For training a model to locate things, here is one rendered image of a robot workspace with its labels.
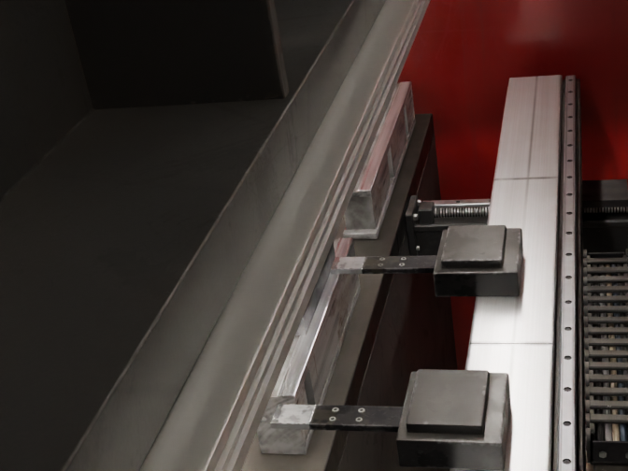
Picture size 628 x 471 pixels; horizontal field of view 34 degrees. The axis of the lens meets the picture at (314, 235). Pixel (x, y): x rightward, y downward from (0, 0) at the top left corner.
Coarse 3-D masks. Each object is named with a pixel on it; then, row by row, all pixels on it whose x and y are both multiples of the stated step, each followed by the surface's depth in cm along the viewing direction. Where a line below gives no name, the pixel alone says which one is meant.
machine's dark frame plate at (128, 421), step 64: (0, 0) 51; (64, 0) 57; (128, 0) 57; (192, 0) 56; (256, 0) 55; (320, 0) 74; (384, 0) 84; (0, 64) 51; (64, 64) 57; (128, 64) 59; (192, 64) 58; (256, 64) 57; (320, 64) 63; (0, 128) 51; (64, 128) 57; (128, 128) 57; (192, 128) 56; (256, 128) 54; (0, 192) 51; (64, 192) 51; (128, 192) 49; (192, 192) 48; (256, 192) 51; (0, 256) 45; (64, 256) 44; (128, 256) 44; (192, 256) 43; (0, 320) 40; (64, 320) 40; (128, 320) 39; (192, 320) 42; (0, 384) 36; (64, 384) 36; (128, 384) 36; (0, 448) 33; (64, 448) 33; (128, 448) 36
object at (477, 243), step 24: (456, 240) 138; (480, 240) 137; (504, 240) 137; (336, 264) 143; (360, 264) 142; (384, 264) 141; (408, 264) 141; (432, 264) 140; (456, 264) 134; (480, 264) 133; (504, 264) 133; (456, 288) 135; (480, 288) 134; (504, 288) 133
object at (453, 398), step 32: (416, 384) 112; (448, 384) 111; (480, 384) 110; (288, 416) 115; (320, 416) 114; (352, 416) 114; (384, 416) 113; (416, 416) 107; (448, 416) 106; (480, 416) 106; (416, 448) 106; (448, 448) 105; (480, 448) 104
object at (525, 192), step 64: (512, 128) 181; (576, 128) 179; (512, 192) 159; (576, 192) 157; (576, 256) 140; (512, 320) 129; (576, 320) 127; (512, 384) 118; (576, 384) 116; (512, 448) 108; (576, 448) 107
